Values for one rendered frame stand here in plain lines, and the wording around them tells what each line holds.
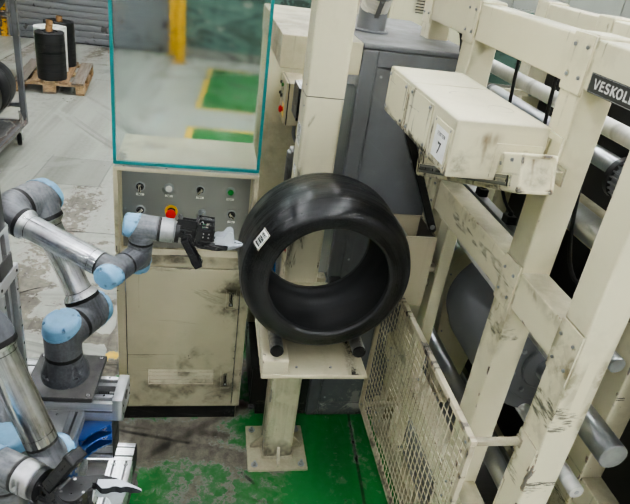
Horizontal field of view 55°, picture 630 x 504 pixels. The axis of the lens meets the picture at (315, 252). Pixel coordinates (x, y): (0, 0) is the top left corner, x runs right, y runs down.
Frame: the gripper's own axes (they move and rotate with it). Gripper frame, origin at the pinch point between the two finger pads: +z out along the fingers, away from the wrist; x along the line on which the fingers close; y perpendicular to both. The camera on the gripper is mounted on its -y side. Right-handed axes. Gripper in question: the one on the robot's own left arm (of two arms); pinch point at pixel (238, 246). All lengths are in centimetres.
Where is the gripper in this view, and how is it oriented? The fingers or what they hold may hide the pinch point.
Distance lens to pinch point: 191.6
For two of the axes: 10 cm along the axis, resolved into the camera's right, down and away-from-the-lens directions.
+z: 9.6, 1.4, 2.4
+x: -1.4, -4.7, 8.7
